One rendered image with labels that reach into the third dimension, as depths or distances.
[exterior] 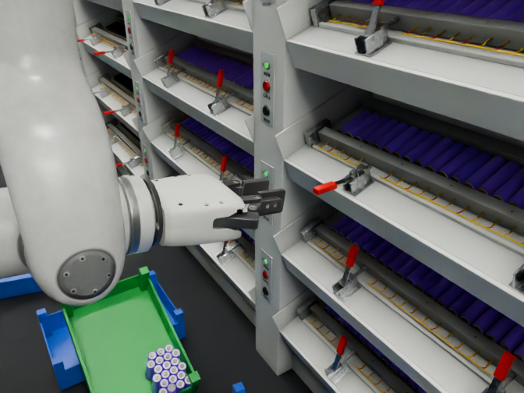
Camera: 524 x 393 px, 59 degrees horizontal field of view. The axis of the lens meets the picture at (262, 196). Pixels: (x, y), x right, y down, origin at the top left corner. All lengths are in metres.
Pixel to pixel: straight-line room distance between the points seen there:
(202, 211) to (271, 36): 0.37
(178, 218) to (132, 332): 0.69
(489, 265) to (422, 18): 0.30
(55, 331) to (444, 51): 1.09
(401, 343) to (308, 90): 0.42
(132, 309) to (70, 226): 0.81
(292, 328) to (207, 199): 0.56
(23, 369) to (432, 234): 0.97
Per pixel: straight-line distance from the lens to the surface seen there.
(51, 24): 0.43
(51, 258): 0.39
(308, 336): 1.00
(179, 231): 0.50
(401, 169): 0.68
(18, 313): 1.43
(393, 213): 0.65
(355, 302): 0.80
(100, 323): 1.17
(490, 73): 0.54
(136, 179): 0.50
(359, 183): 0.69
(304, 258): 0.88
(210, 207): 0.50
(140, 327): 1.16
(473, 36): 0.60
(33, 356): 1.29
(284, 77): 0.76
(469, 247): 0.60
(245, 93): 1.01
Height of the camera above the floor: 0.86
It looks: 28 degrees down
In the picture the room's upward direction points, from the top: straight up
